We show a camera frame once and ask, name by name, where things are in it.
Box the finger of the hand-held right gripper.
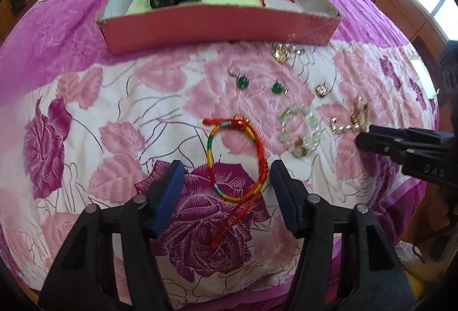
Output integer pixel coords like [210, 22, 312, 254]
[368, 124, 454, 151]
[356, 133, 458, 187]

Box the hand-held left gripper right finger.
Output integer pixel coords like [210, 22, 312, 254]
[270, 160, 419, 311]

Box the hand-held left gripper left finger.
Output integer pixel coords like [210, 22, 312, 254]
[39, 160, 185, 311]

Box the gold chain bracelet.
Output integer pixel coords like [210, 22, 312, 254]
[331, 97, 372, 135]

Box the rainbow string bracelet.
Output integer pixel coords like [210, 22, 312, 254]
[202, 116, 271, 249]

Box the clear green bead bracelet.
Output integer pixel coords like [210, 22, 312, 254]
[279, 104, 323, 159]

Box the green stone earring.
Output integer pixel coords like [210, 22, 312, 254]
[228, 68, 252, 90]
[270, 79, 290, 97]

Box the gold flower earring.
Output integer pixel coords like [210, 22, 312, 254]
[274, 44, 291, 63]

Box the pink cardboard box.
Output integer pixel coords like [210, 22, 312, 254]
[96, 0, 342, 56]

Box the gold hoop earring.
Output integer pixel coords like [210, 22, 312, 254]
[315, 81, 332, 99]

